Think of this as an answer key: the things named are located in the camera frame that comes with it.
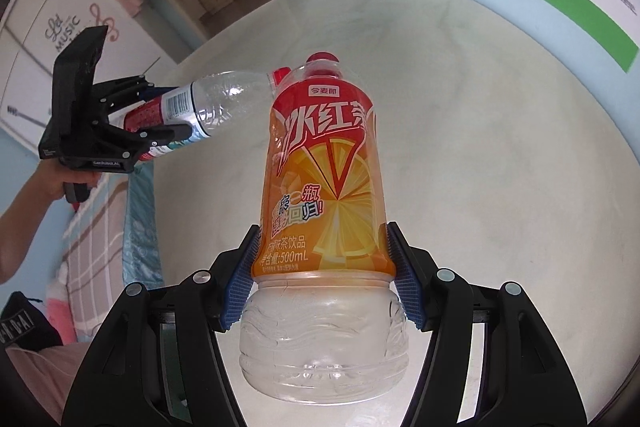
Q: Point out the clear water bottle red cap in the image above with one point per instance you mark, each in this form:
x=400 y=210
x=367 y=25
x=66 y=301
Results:
x=225 y=97

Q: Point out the black garment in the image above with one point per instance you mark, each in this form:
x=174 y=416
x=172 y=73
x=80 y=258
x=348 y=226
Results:
x=25 y=322

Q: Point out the person's left hand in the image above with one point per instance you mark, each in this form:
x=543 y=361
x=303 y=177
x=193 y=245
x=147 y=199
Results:
x=50 y=184

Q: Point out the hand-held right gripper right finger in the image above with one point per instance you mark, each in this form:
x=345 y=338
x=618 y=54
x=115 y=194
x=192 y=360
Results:
x=407 y=292

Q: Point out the orange label tea bottle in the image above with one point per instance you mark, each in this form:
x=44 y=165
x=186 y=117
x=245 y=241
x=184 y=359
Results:
x=325 y=187

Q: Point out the white wardrobe with music print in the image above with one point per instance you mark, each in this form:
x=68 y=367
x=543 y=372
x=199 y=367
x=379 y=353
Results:
x=50 y=22

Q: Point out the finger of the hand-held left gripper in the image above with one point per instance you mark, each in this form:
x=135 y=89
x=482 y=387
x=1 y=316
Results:
x=155 y=138
x=120 y=89

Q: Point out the person's left forearm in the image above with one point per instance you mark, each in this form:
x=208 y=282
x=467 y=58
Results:
x=15 y=242

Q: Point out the plaid blanket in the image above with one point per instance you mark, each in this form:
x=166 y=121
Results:
x=95 y=247

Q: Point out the person's pink trousered leg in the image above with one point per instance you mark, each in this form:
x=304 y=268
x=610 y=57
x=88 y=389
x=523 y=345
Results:
x=35 y=382

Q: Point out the turquoise patterned sheet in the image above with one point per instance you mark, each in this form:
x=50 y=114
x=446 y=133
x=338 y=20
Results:
x=142 y=227

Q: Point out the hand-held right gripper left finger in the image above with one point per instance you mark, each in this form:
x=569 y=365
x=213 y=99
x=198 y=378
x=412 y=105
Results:
x=240 y=287

